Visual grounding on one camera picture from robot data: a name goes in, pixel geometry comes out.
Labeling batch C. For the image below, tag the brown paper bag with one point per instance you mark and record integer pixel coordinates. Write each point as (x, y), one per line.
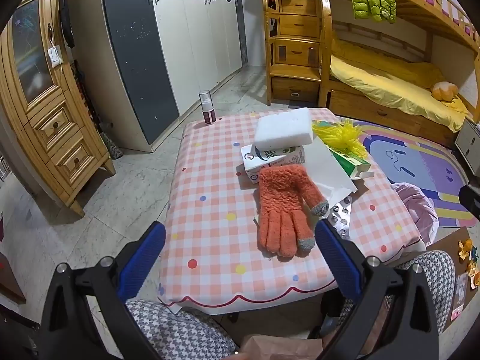
(277, 348)

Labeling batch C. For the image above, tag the wooden bunk bed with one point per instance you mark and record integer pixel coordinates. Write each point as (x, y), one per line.
(412, 15)

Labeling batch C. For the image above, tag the green medicine box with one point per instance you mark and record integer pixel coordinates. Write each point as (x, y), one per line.
(350, 163)

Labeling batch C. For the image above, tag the white milk carton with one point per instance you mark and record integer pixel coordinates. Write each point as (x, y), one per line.
(262, 159)

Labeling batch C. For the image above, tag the person's left leg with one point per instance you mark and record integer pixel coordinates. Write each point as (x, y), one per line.
(180, 330)

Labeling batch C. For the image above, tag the silver blister pack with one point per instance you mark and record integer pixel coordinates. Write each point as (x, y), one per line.
(339, 215)

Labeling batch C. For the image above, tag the grey patterned cloth item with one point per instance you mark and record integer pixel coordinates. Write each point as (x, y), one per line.
(112, 148)

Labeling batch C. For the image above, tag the small spray bottle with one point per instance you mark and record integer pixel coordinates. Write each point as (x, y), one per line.
(207, 114)

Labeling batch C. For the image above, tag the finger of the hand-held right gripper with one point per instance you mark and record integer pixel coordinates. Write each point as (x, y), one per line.
(470, 200)

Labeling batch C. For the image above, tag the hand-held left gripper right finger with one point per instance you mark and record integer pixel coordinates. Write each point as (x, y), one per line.
(337, 262)

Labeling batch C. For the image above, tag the white paper sheet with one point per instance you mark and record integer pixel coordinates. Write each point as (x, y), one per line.
(330, 180)

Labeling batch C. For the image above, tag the person's right leg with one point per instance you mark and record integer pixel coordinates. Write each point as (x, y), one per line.
(435, 273)

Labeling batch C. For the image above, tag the brown cardboard sheet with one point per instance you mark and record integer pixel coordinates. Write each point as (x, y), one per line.
(450, 243)

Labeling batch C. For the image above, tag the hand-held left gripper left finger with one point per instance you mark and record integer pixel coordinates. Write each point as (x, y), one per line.
(142, 258)

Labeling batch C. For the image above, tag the orange plush toy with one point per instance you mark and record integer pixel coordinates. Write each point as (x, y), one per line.
(444, 90)

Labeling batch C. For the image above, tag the black hanging bag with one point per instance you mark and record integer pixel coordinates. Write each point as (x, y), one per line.
(67, 22)

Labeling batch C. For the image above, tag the yellow bedding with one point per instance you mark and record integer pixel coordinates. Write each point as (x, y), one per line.
(378, 82)

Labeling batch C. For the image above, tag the white and grey wardrobe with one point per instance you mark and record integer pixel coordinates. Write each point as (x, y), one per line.
(180, 45)

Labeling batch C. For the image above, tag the white foam block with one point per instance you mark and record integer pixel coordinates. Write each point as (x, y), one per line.
(285, 127)

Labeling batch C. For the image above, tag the orange fuzzy glove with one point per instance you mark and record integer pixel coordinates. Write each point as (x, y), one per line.
(281, 202)

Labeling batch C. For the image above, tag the colourful leaning items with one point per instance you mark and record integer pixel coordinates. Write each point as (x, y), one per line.
(84, 93)

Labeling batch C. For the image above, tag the rainbow oval rug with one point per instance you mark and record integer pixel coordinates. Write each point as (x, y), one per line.
(412, 157)

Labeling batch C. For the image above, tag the wooden glass-door cabinet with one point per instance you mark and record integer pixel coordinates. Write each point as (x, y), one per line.
(56, 127)

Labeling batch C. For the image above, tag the pink checked tablecloth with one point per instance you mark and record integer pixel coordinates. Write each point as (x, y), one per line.
(210, 180)

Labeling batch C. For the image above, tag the wooden stair drawers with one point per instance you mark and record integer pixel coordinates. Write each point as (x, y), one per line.
(296, 54)

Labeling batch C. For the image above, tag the pink-lined trash bin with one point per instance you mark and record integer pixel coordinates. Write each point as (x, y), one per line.
(416, 210)

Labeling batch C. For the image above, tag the yellow pom-pom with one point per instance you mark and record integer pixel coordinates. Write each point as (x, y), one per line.
(341, 135)

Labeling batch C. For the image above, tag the small white cabinet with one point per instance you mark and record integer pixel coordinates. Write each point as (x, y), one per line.
(468, 144)

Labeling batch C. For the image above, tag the white hanging tag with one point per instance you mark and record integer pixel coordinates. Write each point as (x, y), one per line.
(54, 57)

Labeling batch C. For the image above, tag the person's leg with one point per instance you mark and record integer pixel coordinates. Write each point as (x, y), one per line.
(180, 330)
(435, 273)

